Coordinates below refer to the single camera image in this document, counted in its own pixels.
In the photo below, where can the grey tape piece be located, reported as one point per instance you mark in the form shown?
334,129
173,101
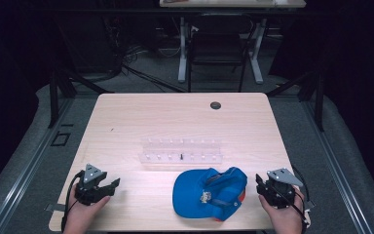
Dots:
310,204
53,207

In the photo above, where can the black metal frame stand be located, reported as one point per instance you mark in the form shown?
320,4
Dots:
54,97
319,100

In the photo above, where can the clear acrylic peg rack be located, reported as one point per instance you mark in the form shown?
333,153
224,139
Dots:
181,151

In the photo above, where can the dark round table grommet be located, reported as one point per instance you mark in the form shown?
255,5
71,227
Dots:
215,105

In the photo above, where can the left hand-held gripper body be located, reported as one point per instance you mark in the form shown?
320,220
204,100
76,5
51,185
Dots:
89,190

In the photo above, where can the white desk top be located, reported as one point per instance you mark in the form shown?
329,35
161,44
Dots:
233,3

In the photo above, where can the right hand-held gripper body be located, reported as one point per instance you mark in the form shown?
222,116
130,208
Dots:
280,193

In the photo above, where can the aluminium floor rail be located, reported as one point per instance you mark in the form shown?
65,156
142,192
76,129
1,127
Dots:
29,169
341,175

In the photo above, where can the white desk leg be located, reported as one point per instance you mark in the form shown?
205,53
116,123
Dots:
257,58
183,55

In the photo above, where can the person's left hand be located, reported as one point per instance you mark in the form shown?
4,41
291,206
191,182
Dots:
81,214

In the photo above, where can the dark equipment cabinet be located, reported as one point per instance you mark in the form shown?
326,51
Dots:
91,45

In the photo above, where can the blue baseball cap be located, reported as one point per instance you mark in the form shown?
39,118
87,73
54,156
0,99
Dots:
188,195

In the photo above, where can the person's right hand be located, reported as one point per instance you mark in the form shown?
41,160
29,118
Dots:
285,217

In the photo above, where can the black horizontal frame bar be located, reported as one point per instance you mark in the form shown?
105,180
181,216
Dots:
142,11

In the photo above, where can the black chair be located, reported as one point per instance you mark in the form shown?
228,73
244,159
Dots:
217,48

